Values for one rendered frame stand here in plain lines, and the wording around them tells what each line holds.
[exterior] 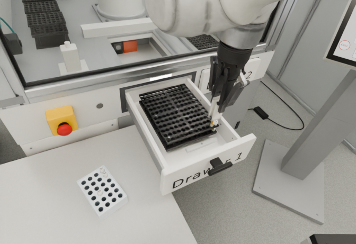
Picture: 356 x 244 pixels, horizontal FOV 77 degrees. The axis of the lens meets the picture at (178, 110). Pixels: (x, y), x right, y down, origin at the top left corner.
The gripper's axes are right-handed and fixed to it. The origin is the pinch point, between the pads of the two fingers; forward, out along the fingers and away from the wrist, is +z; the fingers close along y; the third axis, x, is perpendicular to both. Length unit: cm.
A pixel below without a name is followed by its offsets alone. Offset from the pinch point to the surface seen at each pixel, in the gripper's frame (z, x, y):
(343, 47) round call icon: -4, -69, 8
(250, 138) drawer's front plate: 4.5, -5.7, -10.3
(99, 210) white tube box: 19.5, 36.6, -5.5
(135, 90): 8.1, 15.2, 24.7
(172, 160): 13.7, 14.0, -2.7
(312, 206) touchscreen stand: 94, -83, -27
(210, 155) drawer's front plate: 4.6, 8.0, -10.4
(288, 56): 64, -167, 87
